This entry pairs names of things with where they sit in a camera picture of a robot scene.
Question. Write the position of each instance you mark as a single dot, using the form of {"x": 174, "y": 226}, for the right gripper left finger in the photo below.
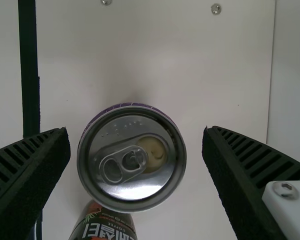
{"x": 22, "y": 180}

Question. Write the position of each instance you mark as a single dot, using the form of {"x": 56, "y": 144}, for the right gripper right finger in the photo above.
{"x": 245, "y": 180}

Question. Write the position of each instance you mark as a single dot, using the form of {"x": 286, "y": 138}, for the dark coffee bottle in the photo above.
{"x": 102, "y": 227}

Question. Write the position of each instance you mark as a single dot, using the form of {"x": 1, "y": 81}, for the purple drink can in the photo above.
{"x": 132, "y": 160}

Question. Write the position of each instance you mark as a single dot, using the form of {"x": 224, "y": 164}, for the black strip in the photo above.
{"x": 28, "y": 75}

